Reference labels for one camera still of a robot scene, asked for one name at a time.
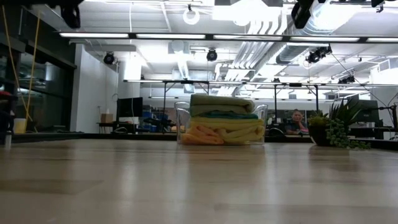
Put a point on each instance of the person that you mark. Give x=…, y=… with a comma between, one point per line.
x=297, y=123

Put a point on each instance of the potted succulent plant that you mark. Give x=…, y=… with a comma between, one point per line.
x=323, y=133

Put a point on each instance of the pale yellow cup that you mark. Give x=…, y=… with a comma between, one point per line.
x=19, y=126

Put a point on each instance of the ceiling light strip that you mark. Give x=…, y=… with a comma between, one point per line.
x=323, y=39
x=93, y=35
x=248, y=37
x=171, y=36
x=382, y=40

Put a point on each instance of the clear plastic bin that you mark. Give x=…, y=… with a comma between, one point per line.
x=182, y=121

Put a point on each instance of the light green microfiber towel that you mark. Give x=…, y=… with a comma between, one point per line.
x=220, y=104

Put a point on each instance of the brown cardboard box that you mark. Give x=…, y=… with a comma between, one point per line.
x=106, y=118

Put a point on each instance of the black ceiling spotlight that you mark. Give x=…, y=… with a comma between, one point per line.
x=317, y=54
x=346, y=79
x=211, y=55
x=109, y=58

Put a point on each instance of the black computer monitor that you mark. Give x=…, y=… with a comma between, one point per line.
x=368, y=110
x=130, y=107

